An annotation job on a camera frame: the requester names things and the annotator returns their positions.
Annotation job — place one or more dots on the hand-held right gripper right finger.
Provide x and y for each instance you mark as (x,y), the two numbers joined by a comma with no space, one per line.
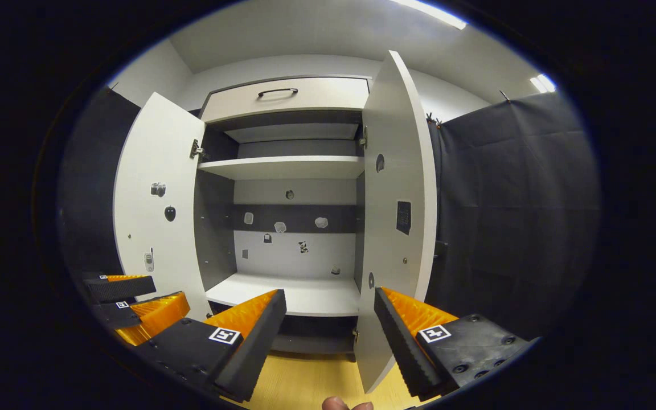
(402,347)

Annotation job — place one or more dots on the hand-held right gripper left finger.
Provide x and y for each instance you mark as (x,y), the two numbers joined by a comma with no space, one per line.
(257,347)

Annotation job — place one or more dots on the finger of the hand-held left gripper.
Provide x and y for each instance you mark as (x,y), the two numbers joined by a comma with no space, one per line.
(120,289)
(157,316)

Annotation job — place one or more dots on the grey cabinet door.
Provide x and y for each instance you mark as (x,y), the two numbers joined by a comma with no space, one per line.
(157,228)
(396,256)

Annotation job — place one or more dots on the white bottom cabinet shelf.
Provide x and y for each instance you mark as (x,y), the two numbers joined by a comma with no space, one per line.
(316,296)

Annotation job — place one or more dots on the white cabinet shelf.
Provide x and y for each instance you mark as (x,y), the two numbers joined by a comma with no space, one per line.
(316,296)
(282,168)

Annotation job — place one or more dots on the metal left door hinge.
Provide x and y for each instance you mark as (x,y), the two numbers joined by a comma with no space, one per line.
(197,150)

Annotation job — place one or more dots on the metal door hinge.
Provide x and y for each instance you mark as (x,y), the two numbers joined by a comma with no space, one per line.
(197,150)
(364,138)

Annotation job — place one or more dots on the white middle cabinet shelf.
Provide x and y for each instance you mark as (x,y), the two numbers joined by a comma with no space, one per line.
(282,168)

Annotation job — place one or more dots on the metal right door hinge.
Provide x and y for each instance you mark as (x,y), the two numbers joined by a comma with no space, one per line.
(364,138)

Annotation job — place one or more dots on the grey cabinet drawer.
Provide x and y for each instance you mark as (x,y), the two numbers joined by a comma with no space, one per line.
(316,97)

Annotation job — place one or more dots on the black backdrop cloth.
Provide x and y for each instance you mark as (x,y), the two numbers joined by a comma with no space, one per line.
(504,228)

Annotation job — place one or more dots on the short ceiling light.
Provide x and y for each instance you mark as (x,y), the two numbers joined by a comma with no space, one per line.
(542,83)

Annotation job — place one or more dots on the long ceiling light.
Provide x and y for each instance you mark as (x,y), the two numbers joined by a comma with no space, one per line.
(430,12)

